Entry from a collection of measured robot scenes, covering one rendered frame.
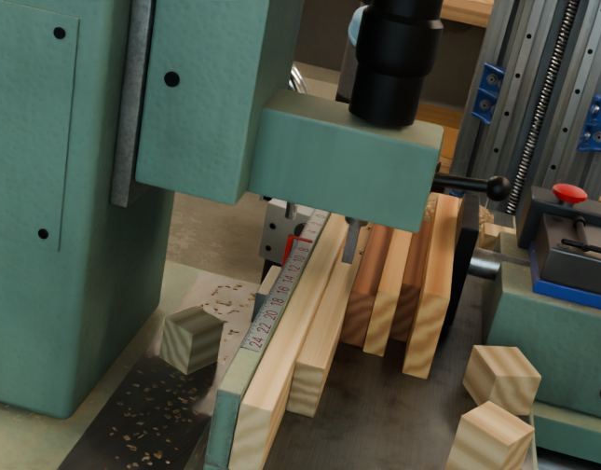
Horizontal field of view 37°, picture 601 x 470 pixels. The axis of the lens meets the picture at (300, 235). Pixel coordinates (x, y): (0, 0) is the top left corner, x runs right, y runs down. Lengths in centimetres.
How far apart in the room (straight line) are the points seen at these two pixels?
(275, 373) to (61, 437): 23
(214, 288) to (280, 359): 40
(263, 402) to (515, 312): 27
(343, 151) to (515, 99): 77
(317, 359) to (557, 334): 23
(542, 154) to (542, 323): 72
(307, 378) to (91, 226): 19
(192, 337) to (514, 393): 29
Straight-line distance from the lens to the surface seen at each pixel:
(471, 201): 80
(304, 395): 61
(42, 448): 72
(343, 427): 61
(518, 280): 75
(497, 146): 142
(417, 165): 66
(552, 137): 142
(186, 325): 80
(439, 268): 70
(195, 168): 65
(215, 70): 63
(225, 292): 96
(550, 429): 76
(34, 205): 66
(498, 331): 74
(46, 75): 63
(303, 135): 66
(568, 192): 80
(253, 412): 53
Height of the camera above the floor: 124
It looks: 23 degrees down
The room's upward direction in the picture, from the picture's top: 12 degrees clockwise
